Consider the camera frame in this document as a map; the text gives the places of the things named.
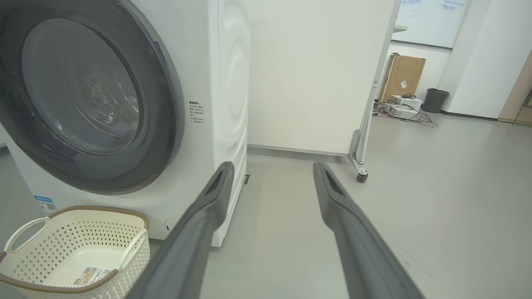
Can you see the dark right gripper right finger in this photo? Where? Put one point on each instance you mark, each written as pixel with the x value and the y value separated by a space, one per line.
pixel 357 241

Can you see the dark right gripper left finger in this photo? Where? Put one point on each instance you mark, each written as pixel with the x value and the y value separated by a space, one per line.
pixel 195 232

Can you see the round black glass washer door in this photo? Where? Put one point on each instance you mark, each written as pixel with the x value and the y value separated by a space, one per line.
pixel 158 124

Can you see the basket product label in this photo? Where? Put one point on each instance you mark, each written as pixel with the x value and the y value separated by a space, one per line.
pixel 93 276

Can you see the white perforated laundry basket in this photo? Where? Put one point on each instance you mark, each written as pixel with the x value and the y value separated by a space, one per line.
pixel 83 236

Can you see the white front-load washing machine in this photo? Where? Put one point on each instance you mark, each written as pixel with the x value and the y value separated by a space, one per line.
pixel 199 62

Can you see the light wooden door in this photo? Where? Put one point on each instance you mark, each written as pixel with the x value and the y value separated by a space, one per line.
pixel 517 99

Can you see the small text notice sticker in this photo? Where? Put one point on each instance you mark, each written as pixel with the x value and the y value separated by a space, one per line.
pixel 196 112

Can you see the white electronic device box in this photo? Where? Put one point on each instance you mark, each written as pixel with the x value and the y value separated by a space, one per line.
pixel 403 113
pixel 407 101

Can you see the blue energy label sticker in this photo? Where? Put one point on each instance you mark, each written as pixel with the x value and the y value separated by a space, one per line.
pixel 45 205

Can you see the dark grey trash bin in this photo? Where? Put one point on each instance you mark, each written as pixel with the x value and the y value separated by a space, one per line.
pixel 435 101

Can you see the brown cardboard box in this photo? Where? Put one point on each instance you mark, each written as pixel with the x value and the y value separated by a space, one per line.
pixel 405 77

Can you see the white rolling partition board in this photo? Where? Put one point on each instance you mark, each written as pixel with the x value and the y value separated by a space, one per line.
pixel 316 74

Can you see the wall whiteboard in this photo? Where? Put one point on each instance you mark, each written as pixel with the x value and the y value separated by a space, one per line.
pixel 432 23

